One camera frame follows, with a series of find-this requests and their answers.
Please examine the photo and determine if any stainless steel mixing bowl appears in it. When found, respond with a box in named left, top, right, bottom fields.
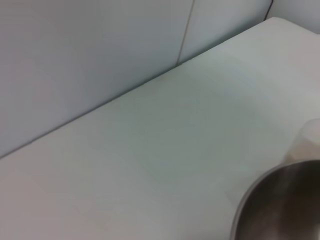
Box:
left=229, top=159, right=320, bottom=240

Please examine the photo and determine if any clear plastic measuring cup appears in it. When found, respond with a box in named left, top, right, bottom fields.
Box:
left=282, top=117, right=320, bottom=167

